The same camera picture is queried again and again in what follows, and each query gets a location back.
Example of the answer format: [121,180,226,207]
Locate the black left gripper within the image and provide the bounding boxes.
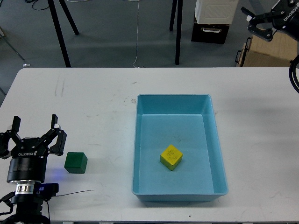
[0,114,67,183]

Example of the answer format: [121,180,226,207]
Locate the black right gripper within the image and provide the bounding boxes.
[241,0,299,42]

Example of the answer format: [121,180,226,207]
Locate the green wooden block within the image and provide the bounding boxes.
[64,152,88,174]

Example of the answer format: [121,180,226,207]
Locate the yellow wooden block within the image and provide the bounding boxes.
[160,145,183,171]

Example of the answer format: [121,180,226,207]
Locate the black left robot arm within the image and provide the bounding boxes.
[0,114,67,224]

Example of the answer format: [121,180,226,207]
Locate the white appliance box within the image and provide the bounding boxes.
[194,0,239,24]

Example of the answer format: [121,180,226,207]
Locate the light blue plastic box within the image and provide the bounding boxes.
[132,94,228,201]

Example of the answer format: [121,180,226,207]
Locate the black drawer cabinet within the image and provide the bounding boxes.
[191,19,230,44]

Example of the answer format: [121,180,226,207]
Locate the black stand legs right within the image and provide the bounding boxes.
[169,0,183,65]

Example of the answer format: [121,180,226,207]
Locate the black stand legs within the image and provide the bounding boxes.
[46,0,79,68]
[169,0,183,65]

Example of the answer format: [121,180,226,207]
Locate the black stand legs left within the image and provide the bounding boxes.
[46,0,79,68]

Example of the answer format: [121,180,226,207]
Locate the thin black wire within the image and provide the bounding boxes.
[57,189,95,197]

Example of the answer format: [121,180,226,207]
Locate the white hanging cable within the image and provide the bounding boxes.
[127,0,141,69]

